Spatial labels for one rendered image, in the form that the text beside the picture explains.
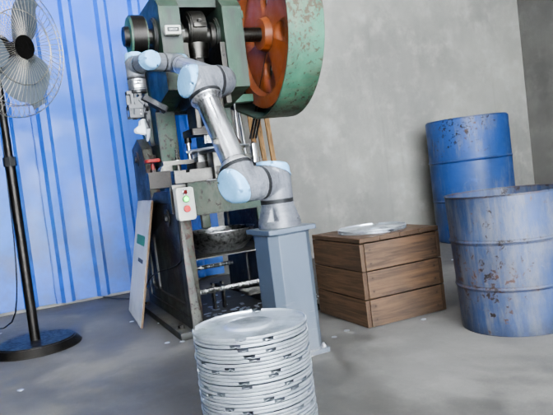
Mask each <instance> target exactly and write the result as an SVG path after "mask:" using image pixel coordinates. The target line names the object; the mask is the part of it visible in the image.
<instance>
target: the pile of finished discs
mask: <svg viewBox="0 0 553 415"><path fill-rule="evenodd" d="M406 227H407V225H406V223H405V222H402V221H387V222H379V224H376V225H375V224H373V223H368V224H361V225H355V226H348V227H343V228H341V229H339V230H337V231H338V235H371V234H378V233H385V232H390V231H398V230H401V229H404V228H406Z"/></svg>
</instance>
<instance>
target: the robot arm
mask: <svg viewBox="0 0 553 415"><path fill-rule="evenodd" d="M124 64H125V68H126V74H127V82H128V91H126V92H125V98H126V105H127V107H126V111H127V117H128V110H129V117H128V119H132V120H135V119H141V120H139V121H138V127H136V128H135V129H134V133H136V134H141V135H145V137H146V141H147V142H148V141H149V139H150V136H151V121H150V110H149V106H150V107H152V108H154V109H156V110H158V111H159V112H161V113H163V114H164V113H165V112H167V110H168V108H169V107H168V106H167V105H165V104H163V103H160V102H159V101H157V100H155V99H153V98H151V97H150V96H148V95H146V77H145V72H175V73H177V74H179V76H178V91H179V94H180V96H181V97H183V98H185V99H188V98H189V100H190V103H191V105H192V107H193V108H196V109H198V111H199V113H200V115H201V117H202V121H203V123H204V125H205V127H206V130H207V132H208V135H209V137H210V139H211V142H212V145H213V147H214V148H215V151H216V154H217V156H218V158H219V161H220V163H221V168H220V170H219V171H220V174H219V175H218V179H217V182H218V183H219V184H218V189H219V191H220V193H221V195H222V197H223V198H224V199H225V200H226V201H228V202H230V203H246V202H251V201H256V200H260V202H261V212H260V216H259V220H258V229H259V230H275V229H281V228H288V227H293V226H299V225H301V219H300V215H299V213H298V212H297V209H296V207H295V205H294V199H293V192H292V184H291V177H290V176H291V172H290V167H289V165H288V164H287V163H286V162H284V161H260V162H257V164H256V166H254V165H253V162H252V160H251V158H250V157H248V156H245V155H244V153H243V151H242V148H241V146H240V144H239V141H238V139H237V137H236V135H235V132H234V129H233V128H232V126H231V123H230V121H229V119H228V116H227V114H226V112H225V109H224V107H223V104H222V103H221V97H225V96H227V95H229V94H230V93H231V92H232V91H233V90H234V88H235V86H236V76H235V74H234V72H233V71H232V70H231V69H230V68H228V67H226V66H221V65H210V64H207V63H203V62H200V61H197V60H194V59H191V58H188V57H187V55H185V54H179V53H176V54H169V53H157V52H156V51H155V50H152V49H150V50H146V51H144V52H142V53H141V52H137V51H133V52H129V53H126V54H125V55H124ZM142 94H145V95H144V96H143V95H142Z"/></svg>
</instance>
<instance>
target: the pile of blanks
mask: <svg viewBox="0 0 553 415"><path fill-rule="evenodd" d="M307 322H308V321H307V318H306V321H305V322H304V323H303V324H302V325H301V326H300V327H298V328H296V329H292V330H291V331H289V332H286V333H282V334H278V335H275V336H271V337H268V338H260V339H255V340H249V341H239V342H230V343H217V342H208V341H203V340H200V339H197V338H195V337H194V336H193V344H194V347H195V353H194V357H195V360H196V361H197V373H198V385H199V389H200V396H201V402H202V413H203V415H318V405H317V403H316V395H315V392H314V391H315V388H314V378H313V368H312V358H311V354H310V342H309V330H308V325H307Z"/></svg>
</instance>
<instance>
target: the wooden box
mask: <svg viewBox="0 0 553 415"><path fill-rule="evenodd" d="M406 225H407V227H406V228H404V229H401V230H398V231H390V232H385V233H378V234H371V235H338V231H331V232H326V233H321V234H316V235H312V239H315V240H313V247H314V261H315V263H317V264H315V268H316V275H317V282H318V295H319V303H320V310H321V312H323V313H325V314H328V315H332V316H335V317H337V318H340V319H344V320H346V321H349V322H352V323H354V324H358V325H361V326H364V327H366V328H372V327H376V326H380V325H383V324H389V323H392V322H396V321H399V320H403V319H409V318H412V317H416V316H419V315H425V314H429V313H432V312H435V311H439V310H445V309H447V308H446V300H445V293H444V284H443V282H444V278H443V270H442V262H441V257H440V256H441V254H440V246H439V232H438V231H436V230H438V226H433V225H413V224H406Z"/></svg>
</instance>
